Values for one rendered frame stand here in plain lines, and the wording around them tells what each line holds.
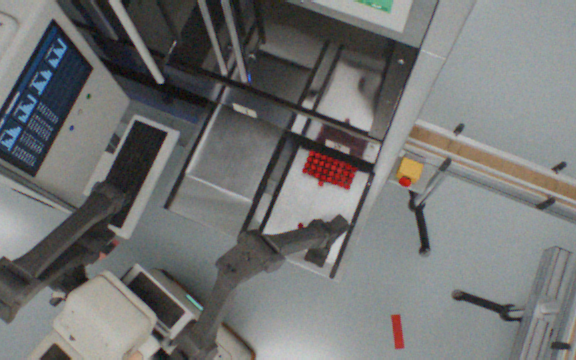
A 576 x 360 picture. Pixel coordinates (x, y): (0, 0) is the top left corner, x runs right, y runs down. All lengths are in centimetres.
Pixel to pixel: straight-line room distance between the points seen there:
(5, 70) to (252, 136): 87
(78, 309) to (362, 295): 163
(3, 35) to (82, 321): 75
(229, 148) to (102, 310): 81
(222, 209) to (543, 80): 199
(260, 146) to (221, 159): 15
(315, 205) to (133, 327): 79
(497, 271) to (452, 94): 94
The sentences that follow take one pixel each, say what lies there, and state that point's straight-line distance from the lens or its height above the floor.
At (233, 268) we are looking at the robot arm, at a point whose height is 153.
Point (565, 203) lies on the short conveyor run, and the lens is 216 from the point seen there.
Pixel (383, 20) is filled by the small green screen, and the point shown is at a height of 188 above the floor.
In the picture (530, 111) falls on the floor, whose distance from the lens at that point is 329.
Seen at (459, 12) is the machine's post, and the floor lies 196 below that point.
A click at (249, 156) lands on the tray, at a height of 88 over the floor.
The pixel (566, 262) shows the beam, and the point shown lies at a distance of 255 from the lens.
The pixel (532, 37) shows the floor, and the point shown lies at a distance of 348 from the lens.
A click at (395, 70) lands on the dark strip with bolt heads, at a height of 167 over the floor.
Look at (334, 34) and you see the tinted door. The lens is 131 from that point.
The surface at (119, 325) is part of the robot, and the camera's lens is 156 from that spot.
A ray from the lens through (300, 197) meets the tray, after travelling 203.
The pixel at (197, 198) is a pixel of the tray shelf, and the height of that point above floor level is 88.
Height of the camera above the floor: 286
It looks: 75 degrees down
